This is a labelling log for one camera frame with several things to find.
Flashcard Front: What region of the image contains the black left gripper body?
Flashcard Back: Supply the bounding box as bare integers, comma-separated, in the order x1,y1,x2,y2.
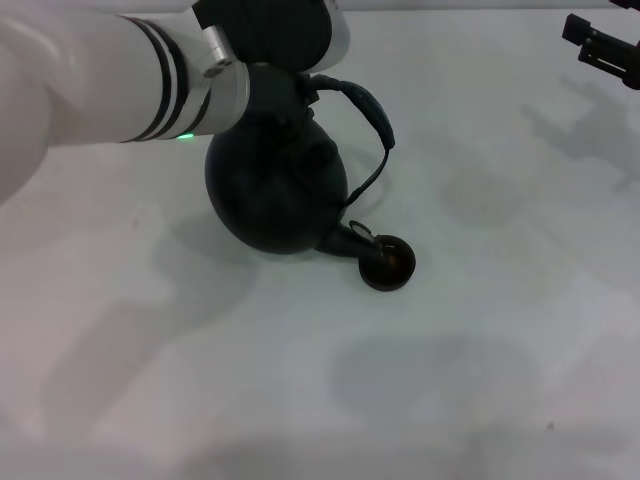
238,61,315,132

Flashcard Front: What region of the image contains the black round teapot with handle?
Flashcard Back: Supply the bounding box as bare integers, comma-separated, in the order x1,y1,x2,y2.
203,73,399,262

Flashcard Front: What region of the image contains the small dark brown teacup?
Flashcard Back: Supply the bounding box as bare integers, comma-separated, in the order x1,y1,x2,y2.
359,234,418,293

